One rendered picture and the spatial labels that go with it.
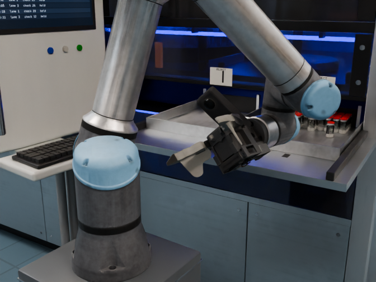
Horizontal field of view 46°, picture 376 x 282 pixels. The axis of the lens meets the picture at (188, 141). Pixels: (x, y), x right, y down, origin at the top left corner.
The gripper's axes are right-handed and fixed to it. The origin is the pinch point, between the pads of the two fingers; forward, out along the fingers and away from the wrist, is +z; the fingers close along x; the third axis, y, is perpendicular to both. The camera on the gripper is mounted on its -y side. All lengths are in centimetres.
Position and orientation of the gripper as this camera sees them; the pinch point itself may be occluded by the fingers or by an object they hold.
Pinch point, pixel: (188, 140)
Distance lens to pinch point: 79.5
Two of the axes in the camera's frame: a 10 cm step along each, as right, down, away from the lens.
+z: -6.4, 1.5, -7.5
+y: 4.8, 8.5, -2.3
